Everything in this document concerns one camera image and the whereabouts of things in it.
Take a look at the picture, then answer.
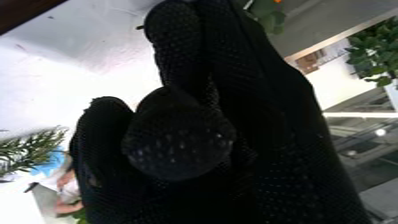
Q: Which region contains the pink flower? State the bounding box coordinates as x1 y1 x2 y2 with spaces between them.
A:
53 168 85 215

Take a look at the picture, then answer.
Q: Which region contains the white sheet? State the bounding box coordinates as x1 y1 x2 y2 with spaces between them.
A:
0 0 174 224

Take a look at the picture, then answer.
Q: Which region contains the green potted plant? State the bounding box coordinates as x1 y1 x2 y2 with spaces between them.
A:
344 16 398 88
243 0 289 35

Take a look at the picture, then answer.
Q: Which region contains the blue flower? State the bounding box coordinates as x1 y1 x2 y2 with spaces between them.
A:
28 149 71 178

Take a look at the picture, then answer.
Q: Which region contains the green sprig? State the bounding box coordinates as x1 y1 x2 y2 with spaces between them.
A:
0 125 71 178

